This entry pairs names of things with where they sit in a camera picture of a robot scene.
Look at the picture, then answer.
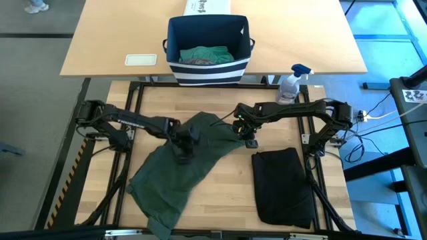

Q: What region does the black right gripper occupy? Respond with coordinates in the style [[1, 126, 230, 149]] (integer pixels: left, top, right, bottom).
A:
[[232, 102, 265, 149]]

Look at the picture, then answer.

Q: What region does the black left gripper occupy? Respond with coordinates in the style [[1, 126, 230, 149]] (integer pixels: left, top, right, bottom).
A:
[[169, 122, 201, 165]]

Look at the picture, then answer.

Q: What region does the dark green garment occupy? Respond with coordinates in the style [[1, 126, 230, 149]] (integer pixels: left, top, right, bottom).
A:
[[125, 111, 246, 240]]

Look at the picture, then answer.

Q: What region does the black T-shirt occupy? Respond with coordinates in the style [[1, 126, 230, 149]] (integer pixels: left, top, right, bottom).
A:
[[252, 147, 316, 230]]

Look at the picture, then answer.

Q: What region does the navy white striped fabric bin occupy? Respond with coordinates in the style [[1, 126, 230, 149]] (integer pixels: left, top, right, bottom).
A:
[[162, 14, 256, 87]]

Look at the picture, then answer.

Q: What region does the spray bottle with blue head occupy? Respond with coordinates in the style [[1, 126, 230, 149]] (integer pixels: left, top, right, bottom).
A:
[[276, 63, 315, 106]]

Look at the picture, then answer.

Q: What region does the grey patterned garment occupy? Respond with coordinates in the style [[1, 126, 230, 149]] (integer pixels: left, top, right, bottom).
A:
[[181, 58, 217, 66]]

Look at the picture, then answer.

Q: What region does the bright green garment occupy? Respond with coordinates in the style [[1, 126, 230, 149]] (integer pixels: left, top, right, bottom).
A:
[[179, 45, 236, 65]]

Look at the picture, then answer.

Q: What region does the white rectangular desk plate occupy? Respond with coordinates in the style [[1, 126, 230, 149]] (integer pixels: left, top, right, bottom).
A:
[[124, 53, 158, 67]]

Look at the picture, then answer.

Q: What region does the yellow black hazard strip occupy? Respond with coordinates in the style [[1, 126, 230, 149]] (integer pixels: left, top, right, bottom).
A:
[[46, 138, 88, 229]]

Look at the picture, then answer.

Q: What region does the light wooden desk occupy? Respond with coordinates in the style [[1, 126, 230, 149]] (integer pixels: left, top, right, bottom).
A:
[[59, 0, 368, 78]]

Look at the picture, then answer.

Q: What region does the black cart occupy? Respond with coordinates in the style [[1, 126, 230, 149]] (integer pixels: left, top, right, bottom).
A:
[[389, 65, 427, 240]]

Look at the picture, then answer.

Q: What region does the white printed tag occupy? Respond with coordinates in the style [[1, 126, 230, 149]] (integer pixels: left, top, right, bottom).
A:
[[402, 89, 427, 103]]

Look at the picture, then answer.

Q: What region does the person's shoe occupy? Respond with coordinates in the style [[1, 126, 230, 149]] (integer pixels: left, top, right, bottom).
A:
[[23, 0, 50, 15]]

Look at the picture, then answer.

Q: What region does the black looped camera cable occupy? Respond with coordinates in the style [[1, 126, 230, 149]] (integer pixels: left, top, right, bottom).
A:
[[209, 109, 238, 127]]

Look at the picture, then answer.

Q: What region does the black aluminium table frame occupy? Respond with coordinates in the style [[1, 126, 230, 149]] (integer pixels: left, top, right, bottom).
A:
[[79, 81, 358, 240]]

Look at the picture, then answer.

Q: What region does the silver metal bracket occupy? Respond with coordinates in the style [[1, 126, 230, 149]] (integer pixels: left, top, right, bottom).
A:
[[105, 229, 143, 237], [289, 232, 328, 240]]

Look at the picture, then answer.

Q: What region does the black power cable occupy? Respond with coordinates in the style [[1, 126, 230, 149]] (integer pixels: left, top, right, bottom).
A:
[[343, 113, 427, 164]]

